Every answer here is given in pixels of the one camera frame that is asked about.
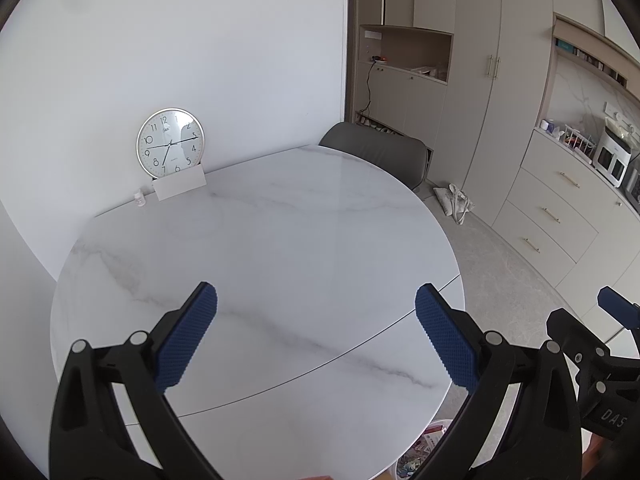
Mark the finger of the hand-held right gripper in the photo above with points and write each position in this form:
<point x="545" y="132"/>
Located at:
<point x="570" y="332"/>
<point x="617" y="305"/>

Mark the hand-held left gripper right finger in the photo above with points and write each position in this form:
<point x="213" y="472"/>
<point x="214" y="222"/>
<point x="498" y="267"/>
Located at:
<point x="445" y="335"/>

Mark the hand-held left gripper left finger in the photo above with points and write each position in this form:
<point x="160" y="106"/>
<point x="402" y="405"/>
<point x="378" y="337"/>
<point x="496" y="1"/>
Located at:
<point x="187" y="340"/>

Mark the white trash bin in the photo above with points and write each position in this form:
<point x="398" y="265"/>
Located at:
<point x="425" y="452"/>

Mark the silver kitchen appliance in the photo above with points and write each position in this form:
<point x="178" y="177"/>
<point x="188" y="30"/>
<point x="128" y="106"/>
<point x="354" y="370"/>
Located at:
<point x="632" y="187"/>

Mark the beige drawer cabinet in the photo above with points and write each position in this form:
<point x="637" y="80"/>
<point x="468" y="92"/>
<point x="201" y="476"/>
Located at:
<point x="545" y="200"/>

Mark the white tote bag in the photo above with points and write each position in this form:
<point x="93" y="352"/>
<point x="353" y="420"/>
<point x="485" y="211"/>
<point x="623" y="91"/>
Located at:
<point x="452" y="202"/>

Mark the white countertop oven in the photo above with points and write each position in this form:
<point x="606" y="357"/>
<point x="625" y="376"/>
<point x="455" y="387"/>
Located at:
<point x="612" y="157"/>

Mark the small clear bottle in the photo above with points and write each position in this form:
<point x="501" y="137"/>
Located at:
<point x="139" y="200"/>

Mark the white blank card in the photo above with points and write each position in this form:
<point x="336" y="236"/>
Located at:
<point x="179" y="184"/>

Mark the white dish rack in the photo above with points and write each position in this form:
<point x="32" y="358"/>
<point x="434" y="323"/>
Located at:
<point x="577" y="142"/>

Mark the grey chair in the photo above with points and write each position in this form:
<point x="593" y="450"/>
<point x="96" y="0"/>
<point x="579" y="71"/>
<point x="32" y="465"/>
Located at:
<point x="380" y="152"/>

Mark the tall beige wardrobe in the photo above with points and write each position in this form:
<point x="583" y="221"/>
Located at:
<point x="480" y="110"/>

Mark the round silver wall clock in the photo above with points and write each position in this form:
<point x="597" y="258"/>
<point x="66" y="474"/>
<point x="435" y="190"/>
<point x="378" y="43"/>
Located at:
<point x="170" y="142"/>

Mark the wall shelf with books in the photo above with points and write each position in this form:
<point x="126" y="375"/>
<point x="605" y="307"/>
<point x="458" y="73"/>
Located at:
<point x="585" y="50"/>

